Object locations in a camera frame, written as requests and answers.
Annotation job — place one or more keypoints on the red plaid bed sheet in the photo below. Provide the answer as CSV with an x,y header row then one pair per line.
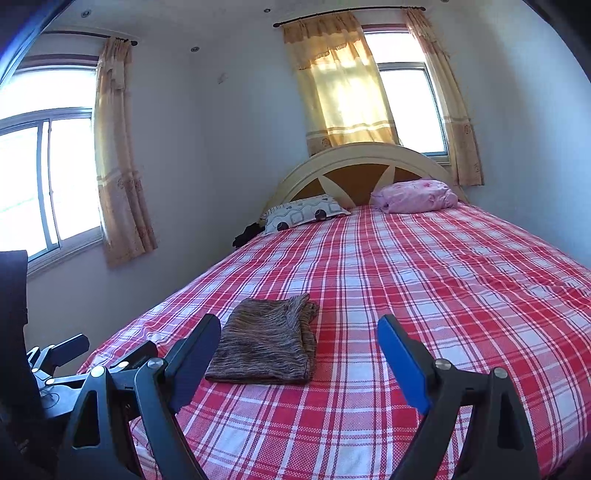
x,y
415,277

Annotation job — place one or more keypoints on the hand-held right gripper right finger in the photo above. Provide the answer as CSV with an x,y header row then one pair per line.
x,y
401,355

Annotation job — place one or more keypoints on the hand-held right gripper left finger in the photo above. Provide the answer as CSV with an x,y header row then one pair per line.
x,y
196,355

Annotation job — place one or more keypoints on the pink pillow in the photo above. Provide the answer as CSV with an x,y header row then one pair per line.
x,y
411,196

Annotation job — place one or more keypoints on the sliding window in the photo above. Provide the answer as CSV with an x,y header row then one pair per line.
x,y
69,184
406,110

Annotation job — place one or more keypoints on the brown knit sweater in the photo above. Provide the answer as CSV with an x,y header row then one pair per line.
x,y
263,341

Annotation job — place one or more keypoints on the grey patterned pillow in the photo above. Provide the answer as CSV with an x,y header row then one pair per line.
x,y
300,214

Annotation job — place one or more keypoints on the cream wooden headboard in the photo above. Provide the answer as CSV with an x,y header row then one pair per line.
x,y
360,152

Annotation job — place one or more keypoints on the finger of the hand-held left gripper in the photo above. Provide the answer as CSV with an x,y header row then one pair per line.
x,y
138,353
64,348

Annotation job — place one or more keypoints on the black curtain rod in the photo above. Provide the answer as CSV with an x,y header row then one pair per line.
x,y
78,33
323,15

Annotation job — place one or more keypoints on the dark cloth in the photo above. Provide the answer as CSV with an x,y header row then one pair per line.
x,y
247,235

